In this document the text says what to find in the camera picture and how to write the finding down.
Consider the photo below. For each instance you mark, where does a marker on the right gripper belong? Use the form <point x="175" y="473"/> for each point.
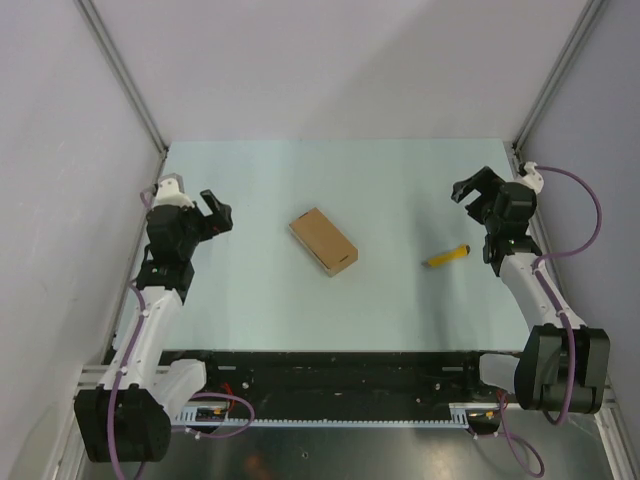
<point x="485" y="179"/>

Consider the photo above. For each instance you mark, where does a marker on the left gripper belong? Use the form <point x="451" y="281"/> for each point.
<point x="224" y="223"/>

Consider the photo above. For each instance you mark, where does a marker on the yellow utility knife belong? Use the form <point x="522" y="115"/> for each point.
<point x="441" y="259"/>

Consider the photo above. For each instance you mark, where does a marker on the brown cardboard express box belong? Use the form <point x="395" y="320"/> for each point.
<point x="324" y="241"/>

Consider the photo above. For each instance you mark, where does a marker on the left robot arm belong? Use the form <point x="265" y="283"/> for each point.
<point x="128" y="415"/>

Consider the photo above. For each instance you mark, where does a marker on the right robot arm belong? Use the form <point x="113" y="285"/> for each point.
<point x="562" y="368"/>

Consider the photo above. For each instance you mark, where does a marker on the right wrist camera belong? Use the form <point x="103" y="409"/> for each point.
<point x="529" y="176"/>

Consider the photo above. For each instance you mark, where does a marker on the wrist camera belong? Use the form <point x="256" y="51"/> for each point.
<point x="170" y="191"/>
<point x="529" y="176"/>

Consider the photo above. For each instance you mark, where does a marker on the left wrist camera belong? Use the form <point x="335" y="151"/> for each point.
<point x="170" y="191"/>

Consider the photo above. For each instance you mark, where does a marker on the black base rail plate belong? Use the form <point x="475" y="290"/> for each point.
<point x="342" y="385"/>

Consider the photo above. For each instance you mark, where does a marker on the right aluminium frame post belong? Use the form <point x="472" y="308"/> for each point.
<point x="575" y="43"/>

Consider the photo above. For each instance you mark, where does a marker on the aluminium frame post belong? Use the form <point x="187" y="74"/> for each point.
<point x="113" y="58"/>
<point x="575" y="43"/>

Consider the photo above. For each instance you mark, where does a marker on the grey slotted cable duct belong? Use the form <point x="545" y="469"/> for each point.
<point x="457" y="419"/>

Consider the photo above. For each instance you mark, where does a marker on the left aluminium frame post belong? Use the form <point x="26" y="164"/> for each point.
<point x="113" y="58"/>

